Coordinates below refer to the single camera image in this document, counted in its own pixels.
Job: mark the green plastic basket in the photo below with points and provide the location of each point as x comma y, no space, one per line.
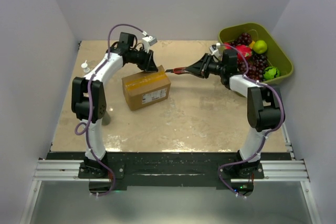
276,57

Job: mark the yellow fruit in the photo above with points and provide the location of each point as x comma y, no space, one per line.
251,45

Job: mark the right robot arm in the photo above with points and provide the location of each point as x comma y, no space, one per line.
265,112

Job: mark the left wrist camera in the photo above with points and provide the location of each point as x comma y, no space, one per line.
148,41

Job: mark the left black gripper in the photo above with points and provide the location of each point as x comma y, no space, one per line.
148,57

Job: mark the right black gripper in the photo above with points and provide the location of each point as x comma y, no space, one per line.
200,68

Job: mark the red apple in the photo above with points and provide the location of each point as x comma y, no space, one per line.
227,45

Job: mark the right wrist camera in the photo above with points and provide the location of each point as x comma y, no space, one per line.
214,49

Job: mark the cream pump soap bottle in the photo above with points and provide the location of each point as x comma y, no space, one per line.
85,67

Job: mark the dark grape bunch top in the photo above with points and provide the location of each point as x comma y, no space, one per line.
243,39

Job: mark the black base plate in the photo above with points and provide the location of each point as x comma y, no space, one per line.
225,174

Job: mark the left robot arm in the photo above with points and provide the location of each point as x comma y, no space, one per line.
88,99

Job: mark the green apple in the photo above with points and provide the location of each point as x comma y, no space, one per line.
260,47

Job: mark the brown cardboard express box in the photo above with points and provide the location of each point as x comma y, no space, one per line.
143,89

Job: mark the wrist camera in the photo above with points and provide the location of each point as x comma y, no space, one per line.
148,41
214,49

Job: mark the aluminium rail frame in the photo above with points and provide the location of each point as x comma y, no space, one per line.
273,171

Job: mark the red black utility knife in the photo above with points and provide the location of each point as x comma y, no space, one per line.
178,71

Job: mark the pink dragon fruit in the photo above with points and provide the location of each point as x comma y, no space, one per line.
243,51

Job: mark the grey cylindrical bottle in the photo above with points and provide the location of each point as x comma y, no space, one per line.
106,119

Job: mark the purple grape bunch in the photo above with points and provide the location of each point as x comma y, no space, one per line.
255,66

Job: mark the green striped melon ball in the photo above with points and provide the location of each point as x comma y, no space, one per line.
271,73

